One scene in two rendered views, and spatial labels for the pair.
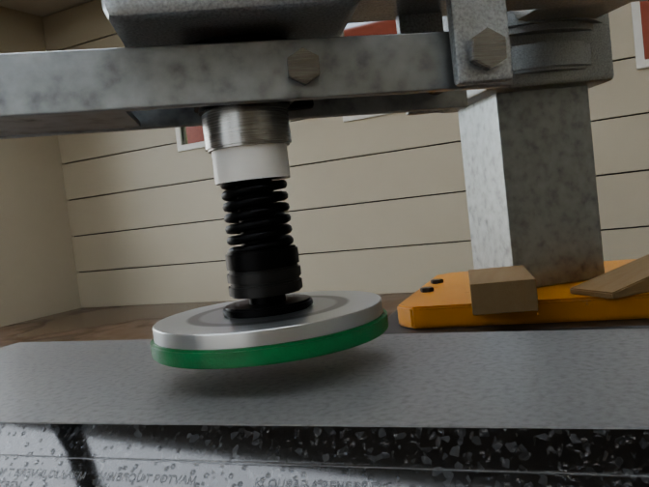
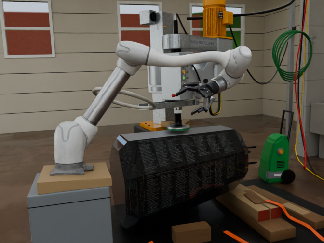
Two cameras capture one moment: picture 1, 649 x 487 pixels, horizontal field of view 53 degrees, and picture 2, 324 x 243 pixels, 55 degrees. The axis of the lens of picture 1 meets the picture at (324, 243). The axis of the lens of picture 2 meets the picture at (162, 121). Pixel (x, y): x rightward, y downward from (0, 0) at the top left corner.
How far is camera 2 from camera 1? 2.54 m
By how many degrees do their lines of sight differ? 42
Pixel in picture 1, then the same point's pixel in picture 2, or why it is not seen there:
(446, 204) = (51, 96)
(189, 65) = (180, 103)
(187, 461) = (186, 137)
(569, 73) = not seen: hidden behind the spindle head
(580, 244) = (172, 117)
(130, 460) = (182, 137)
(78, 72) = (174, 103)
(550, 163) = not seen: hidden behind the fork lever
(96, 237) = not seen: outside the picture
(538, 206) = (168, 111)
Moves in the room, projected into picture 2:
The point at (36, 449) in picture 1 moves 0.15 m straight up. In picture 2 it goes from (171, 138) to (171, 121)
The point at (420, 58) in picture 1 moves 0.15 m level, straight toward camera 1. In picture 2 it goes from (192, 102) to (202, 103)
